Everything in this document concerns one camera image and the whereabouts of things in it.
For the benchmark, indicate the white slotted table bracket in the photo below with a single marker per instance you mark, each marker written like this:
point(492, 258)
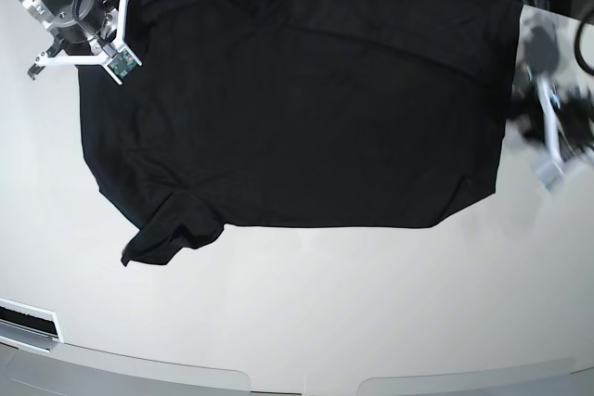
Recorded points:
point(29, 327)

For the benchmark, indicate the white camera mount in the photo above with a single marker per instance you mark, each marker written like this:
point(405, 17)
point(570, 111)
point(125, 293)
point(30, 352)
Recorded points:
point(552, 165)
point(117, 58)

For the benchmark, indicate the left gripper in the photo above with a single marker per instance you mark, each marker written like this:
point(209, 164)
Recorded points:
point(575, 119)

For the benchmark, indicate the black t-shirt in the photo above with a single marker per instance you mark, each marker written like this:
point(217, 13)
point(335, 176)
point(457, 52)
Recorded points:
point(299, 114)

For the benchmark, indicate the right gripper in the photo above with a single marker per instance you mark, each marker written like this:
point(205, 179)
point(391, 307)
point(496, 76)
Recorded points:
point(77, 37)

